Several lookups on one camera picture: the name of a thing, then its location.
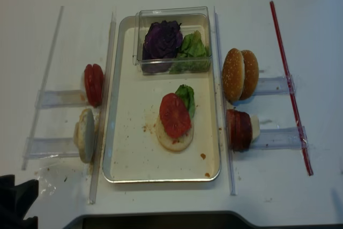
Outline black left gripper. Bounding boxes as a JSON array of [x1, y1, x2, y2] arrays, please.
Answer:
[[1, 175, 39, 228]]

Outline red tomato slice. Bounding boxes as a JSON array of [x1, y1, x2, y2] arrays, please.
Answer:
[[159, 93, 191, 138]]

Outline pale bread slices stack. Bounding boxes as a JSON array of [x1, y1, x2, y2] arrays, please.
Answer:
[[73, 108, 95, 164]]

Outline stacked tomato slices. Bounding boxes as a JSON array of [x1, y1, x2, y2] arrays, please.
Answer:
[[81, 64, 104, 108]]

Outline green lettuce leaf on tray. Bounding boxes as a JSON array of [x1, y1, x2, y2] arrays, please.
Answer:
[[175, 84, 196, 118]]

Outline green lettuce in box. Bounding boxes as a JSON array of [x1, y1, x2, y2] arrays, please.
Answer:
[[169, 31, 210, 74]]

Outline stacked brown meat patties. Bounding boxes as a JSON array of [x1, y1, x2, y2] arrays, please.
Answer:
[[226, 109, 252, 152]]

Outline cream metal tray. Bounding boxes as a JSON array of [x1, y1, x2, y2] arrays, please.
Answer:
[[102, 16, 221, 183]]

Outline bun bottom on tray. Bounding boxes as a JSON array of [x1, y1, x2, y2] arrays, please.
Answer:
[[155, 116, 194, 152]]

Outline purple cabbage in box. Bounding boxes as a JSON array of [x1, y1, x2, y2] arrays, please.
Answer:
[[142, 20, 183, 61]]

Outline clear plastic salad box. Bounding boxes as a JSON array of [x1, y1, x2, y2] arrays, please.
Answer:
[[132, 6, 212, 75]]

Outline sesame bun top half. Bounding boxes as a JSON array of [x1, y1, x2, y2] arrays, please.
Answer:
[[222, 48, 245, 103]]

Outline sesame bun half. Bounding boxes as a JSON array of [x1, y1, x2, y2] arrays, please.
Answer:
[[222, 48, 245, 103], [240, 50, 259, 100]]

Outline white patty pusher block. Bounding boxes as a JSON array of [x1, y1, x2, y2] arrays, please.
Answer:
[[250, 115, 260, 142]]

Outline red plastic strip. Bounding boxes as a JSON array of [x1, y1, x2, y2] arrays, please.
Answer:
[[269, 1, 314, 176]]

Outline clear bread rail holder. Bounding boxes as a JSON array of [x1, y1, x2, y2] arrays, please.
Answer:
[[23, 137, 79, 159]]

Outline clear far-left guide rail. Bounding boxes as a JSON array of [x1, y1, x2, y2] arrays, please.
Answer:
[[21, 6, 64, 171]]

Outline clear tomato rail holder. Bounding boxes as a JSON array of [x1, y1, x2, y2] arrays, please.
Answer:
[[35, 90, 88, 109]]

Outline clear left guide rail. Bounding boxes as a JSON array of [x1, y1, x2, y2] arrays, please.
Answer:
[[88, 7, 117, 205]]

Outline clear right guide rail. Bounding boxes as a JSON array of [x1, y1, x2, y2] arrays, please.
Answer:
[[213, 6, 237, 196]]

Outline clear bun rail holder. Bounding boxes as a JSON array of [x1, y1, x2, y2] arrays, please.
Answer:
[[253, 76, 296, 95]]

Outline clear patty rail holder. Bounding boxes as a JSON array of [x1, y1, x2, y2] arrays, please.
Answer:
[[250, 127, 308, 150]]

